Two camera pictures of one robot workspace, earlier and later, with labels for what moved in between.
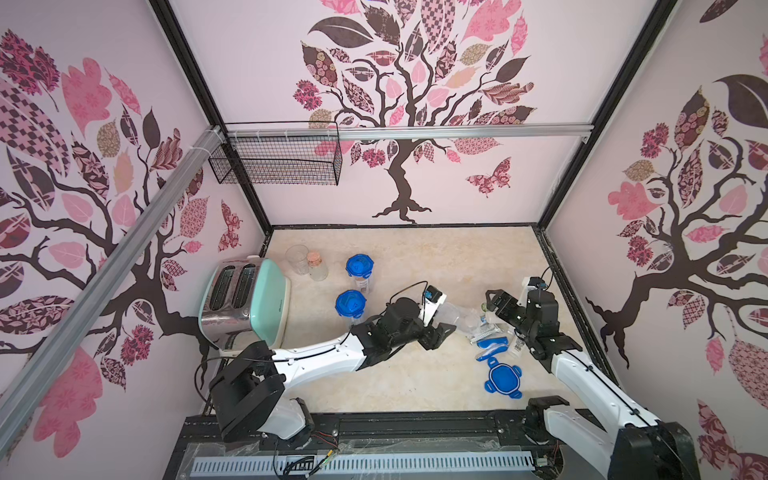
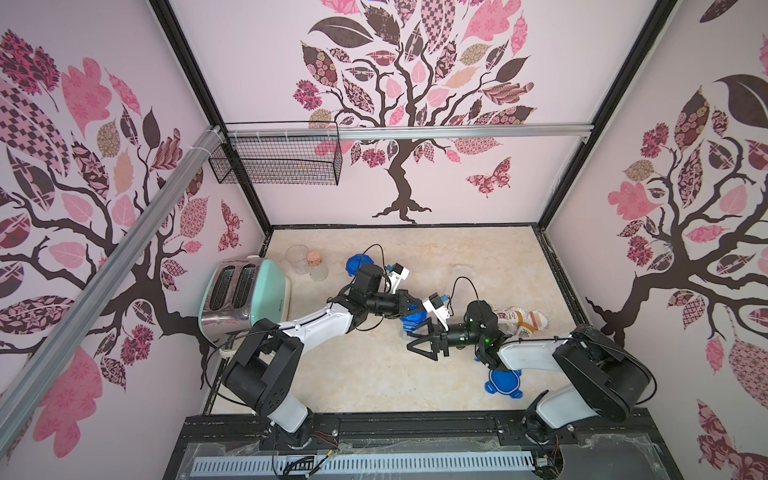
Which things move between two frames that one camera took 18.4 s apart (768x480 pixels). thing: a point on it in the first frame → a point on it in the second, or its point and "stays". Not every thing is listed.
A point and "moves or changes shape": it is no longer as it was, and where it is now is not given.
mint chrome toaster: x=245 y=301 stays
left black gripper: x=434 y=338 → x=401 y=298
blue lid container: x=360 y=266 stays
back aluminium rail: x=408 y=130 stays
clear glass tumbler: x=297 y=257 stays
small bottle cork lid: x=314 y=259 stays
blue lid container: x=350 y=303 moves or changes shape
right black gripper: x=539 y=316 → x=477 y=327
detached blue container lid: x=503 y=378 stays
